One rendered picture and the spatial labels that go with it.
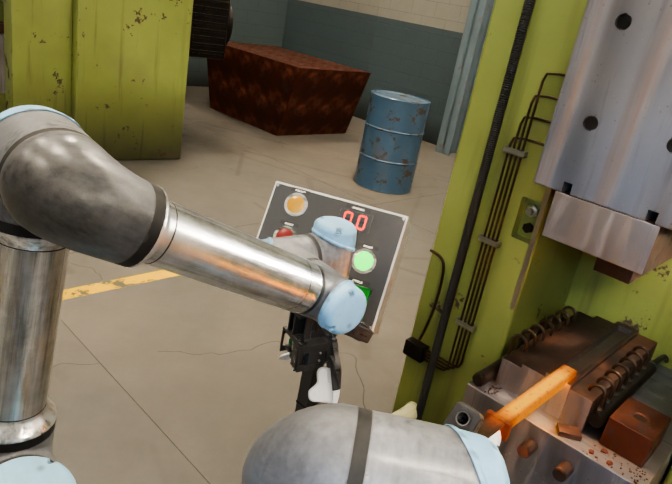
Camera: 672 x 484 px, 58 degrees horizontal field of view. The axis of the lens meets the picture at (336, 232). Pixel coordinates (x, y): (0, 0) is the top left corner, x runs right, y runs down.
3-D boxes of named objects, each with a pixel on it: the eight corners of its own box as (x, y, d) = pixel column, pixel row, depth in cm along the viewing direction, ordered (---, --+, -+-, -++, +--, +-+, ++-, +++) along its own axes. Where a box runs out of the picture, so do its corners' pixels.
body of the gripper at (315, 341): (277, 352, 113) (287, 295, 108) (318, 345, 117) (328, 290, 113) (296, 376, 107) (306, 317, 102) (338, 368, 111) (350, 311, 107)
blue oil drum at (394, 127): (385, 197, 571) (405, 103, 540) (341, 177, 608) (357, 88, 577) (423, 191, 613) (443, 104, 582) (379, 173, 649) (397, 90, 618)
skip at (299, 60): (289, 141, 714) (300, 67, 684) (199, 103, 831) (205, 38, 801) (358, 138, 798) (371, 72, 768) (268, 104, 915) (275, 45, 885)
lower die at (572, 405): (580, 433, 123) (594, 398, 120) (494, 382, 135) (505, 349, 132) (646, 369, 153) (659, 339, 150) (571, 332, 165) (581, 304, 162)
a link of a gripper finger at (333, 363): (323, 391, 111) (316, 343, 112) (331, 389, 112) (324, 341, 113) (336, 391, 107) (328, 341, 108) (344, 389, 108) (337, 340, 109)
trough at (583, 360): (568, 391, 124) (570, 385, 123) (544, 378, 127) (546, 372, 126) (636, 335, 154) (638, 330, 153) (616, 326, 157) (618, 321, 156)
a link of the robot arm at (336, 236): (301, 215, 102) (341, 211, 107) (291, 274, 106) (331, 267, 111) (328, 234, 97) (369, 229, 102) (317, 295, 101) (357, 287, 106)
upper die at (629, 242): (642, 275, 111) (660, 227, 107) (541, 235, 123) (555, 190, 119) (700, 239, 141) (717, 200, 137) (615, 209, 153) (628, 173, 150)
